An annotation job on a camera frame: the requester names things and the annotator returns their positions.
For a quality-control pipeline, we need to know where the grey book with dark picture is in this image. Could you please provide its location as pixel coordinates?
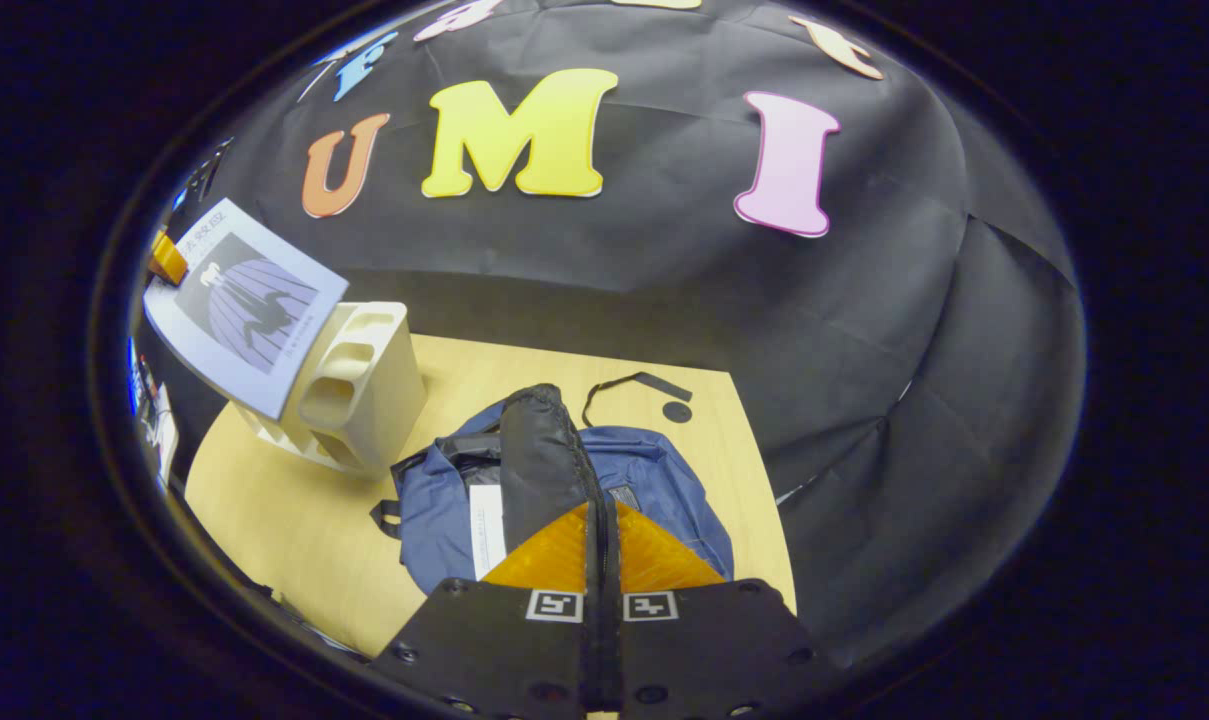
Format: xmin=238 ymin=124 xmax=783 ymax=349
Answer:
xmin=142 ymin=197 xmax=351 ymax=422

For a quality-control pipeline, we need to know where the white bookshelf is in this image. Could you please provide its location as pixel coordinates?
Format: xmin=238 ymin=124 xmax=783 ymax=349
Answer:
xmin=229 ymin=301 xmax=428 ymax=477

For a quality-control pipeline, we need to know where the white and blue background object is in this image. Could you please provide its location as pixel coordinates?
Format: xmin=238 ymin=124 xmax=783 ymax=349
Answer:
xmin=128 ymin=338 xmax=181 ymax=493

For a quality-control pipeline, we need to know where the white text-cover book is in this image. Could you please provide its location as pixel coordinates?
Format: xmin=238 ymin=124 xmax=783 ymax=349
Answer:
xmin=468 ymin=483 xmax=508 ymax=582

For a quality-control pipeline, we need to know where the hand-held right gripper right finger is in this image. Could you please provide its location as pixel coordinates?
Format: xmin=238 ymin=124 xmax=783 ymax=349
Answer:
xmin=600 ymin=470 xmax=843 ymax=717

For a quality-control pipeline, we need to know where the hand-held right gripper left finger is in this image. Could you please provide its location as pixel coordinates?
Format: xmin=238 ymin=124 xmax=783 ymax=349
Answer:
xmin=369 ymin=470 xmax=606 ymax=717

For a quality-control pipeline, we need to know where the blue schoolbag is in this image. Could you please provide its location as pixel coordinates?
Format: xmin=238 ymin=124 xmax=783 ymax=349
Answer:
xmin=369 ymin=384 xmax=736 ymax=597

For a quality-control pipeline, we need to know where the black strap piece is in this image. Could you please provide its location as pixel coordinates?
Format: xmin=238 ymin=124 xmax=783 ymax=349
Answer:
xmin=581 ymin=371 xmax=694 ymax=430

